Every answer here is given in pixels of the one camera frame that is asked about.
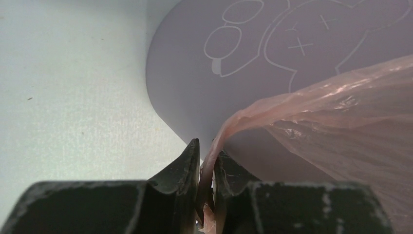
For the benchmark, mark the pink plastic trash bag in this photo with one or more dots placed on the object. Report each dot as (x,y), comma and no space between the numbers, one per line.
(355,126)

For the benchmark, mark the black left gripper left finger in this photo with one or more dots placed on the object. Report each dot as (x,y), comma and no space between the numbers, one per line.
(163,204)

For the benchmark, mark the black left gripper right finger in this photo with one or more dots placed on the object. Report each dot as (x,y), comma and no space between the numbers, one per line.
(245,205)

